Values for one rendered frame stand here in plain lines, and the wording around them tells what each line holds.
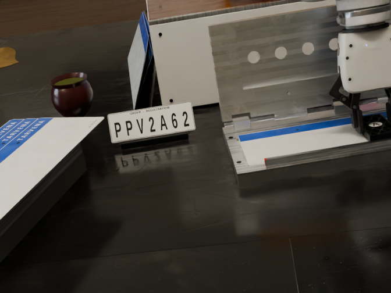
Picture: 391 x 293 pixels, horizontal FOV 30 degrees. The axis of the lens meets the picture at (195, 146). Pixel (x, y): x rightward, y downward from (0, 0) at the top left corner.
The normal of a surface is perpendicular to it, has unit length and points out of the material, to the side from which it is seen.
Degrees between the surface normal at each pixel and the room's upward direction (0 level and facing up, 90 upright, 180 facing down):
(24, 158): 0
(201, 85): 90
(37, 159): 0
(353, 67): 77
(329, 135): 0
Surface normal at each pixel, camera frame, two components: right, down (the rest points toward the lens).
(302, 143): -0.14, -0.90
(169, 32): 0.08, 0.40
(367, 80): 0.04, 0.18
